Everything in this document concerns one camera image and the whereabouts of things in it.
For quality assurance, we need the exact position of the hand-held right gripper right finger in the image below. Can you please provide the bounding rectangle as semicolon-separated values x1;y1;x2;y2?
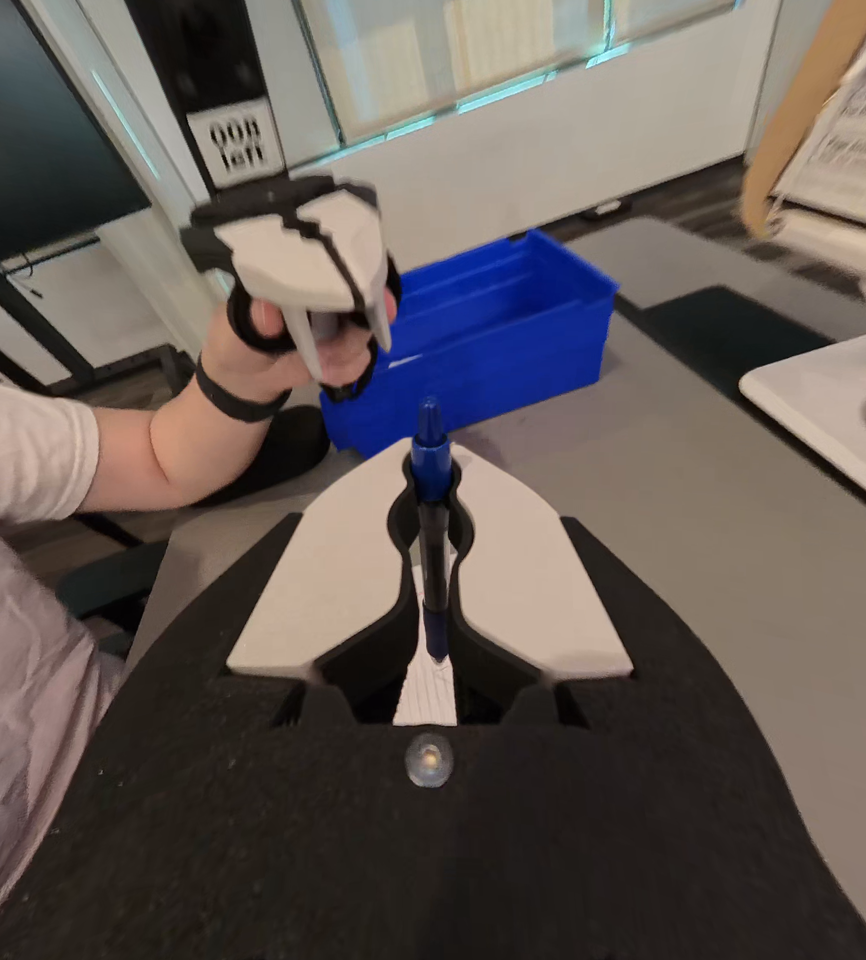
448;444;635;725

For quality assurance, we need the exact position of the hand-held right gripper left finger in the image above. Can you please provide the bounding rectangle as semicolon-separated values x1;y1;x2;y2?
225;444;422;725

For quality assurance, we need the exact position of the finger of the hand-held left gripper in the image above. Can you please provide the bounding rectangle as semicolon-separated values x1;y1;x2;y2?
311;201;396;354
214;217;365;312

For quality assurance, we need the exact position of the white lined notepad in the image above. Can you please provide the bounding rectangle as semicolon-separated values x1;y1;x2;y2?
393;562;458;727

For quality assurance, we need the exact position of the blue retractable pen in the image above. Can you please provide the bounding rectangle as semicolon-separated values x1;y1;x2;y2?
408;397;456;669

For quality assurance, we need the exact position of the person's left hand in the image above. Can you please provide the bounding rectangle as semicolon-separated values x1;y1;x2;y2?
199;288;398;393

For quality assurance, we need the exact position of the black wrist watch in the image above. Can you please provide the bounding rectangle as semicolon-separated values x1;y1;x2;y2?
193;352;293;423

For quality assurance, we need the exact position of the blue plastic bin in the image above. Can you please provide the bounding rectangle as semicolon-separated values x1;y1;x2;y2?
319;228;621;460

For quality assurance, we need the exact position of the black monitor screen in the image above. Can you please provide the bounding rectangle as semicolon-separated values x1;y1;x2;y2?
0;0;152;279

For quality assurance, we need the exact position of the glass window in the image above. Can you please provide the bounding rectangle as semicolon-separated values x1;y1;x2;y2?
290;0;745;147

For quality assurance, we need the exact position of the black monitor stand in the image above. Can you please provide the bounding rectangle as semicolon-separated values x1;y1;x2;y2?
0;266;100;395

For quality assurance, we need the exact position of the black desk mat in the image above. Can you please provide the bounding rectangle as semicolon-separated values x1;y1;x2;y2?
616;286;866;537

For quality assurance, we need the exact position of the person's white shirt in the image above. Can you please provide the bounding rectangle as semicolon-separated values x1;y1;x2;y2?
0;372;128;954

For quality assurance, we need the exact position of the white and wood document stand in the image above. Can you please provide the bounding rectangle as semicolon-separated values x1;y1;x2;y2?
739;0;866;526

